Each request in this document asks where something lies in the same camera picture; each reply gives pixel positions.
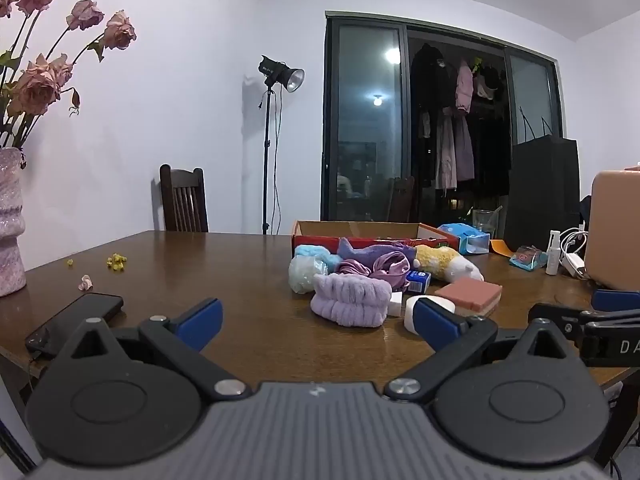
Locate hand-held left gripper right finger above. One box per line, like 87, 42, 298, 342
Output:
383, 297, 594, 404

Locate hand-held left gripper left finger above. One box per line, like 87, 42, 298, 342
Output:
50, 298, 252, 404

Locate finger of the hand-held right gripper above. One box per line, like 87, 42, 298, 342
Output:
591, 289, 640, 312
529, 302, 640, 339

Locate white tape roll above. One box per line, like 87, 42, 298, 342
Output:
404, 295, 457, 337

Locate pink rectangular sponge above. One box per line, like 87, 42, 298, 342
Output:
434, 277, 503, 317

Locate yellow and white plush toy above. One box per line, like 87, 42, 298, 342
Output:
414, 244, 485, 283

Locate purple satin scrunchie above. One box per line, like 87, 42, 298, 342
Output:
369, 252, 412, 292

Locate lilac fluffy headband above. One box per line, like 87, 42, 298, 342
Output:
310, 274, 393, 328

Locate lilac satin scrunchie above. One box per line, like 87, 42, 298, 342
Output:
334, 258, 373, 278

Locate cardboard box with red sides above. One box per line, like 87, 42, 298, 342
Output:
291, 220, 461, 261

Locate small blue packet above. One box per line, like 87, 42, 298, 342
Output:
404, 269, 432, 295

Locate white spray bottle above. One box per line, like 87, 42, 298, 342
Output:
546, 230, 562, 276

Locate small teal packet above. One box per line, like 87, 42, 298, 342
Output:
509, 245, 549, 271

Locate peach pink box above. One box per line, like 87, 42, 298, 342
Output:
584, 170, 640, 292

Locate blue tissue packet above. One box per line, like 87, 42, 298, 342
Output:
437, 222, 492, 256

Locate yellow flower petals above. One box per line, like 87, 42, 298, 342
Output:
66, 253, 127, 271

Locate pale blue bath pouf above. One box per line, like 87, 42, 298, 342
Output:
288, 256, 328, 295

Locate clear glass cup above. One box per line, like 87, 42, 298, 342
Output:
471, 209, 497, 240

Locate black paper bag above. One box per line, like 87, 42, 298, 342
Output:
504, 105, 581, 253

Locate dark wooden chair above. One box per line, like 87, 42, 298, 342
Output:
159, 164, 210, 233

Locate black smartphone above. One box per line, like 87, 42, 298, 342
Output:
25, 292, 124, 358

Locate light blue fluffy cloth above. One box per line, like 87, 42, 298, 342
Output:
294, 244, 345, 273

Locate pale pink hanging robe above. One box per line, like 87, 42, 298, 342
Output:
435, 107, 458, 191

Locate mauve hanging coat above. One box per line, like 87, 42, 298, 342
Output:
452, 110, 476, 183

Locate black framed sliding glass door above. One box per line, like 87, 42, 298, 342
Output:
322, 10, 563, 223

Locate pink textured vase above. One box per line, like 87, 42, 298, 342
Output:
0, 147, 27, 297

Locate pink hanging jacket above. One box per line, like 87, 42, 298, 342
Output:
455, 57, 475, 113

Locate black hanging coat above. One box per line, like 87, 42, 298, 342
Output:
410, 42, 457, 186

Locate studio light on stand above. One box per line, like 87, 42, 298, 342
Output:
257, 54, 306, 236

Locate dried pink rose bouquet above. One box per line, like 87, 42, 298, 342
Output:
0, 0, 138, 151

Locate white charger cable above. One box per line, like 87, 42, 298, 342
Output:
559, 227, 591, 278

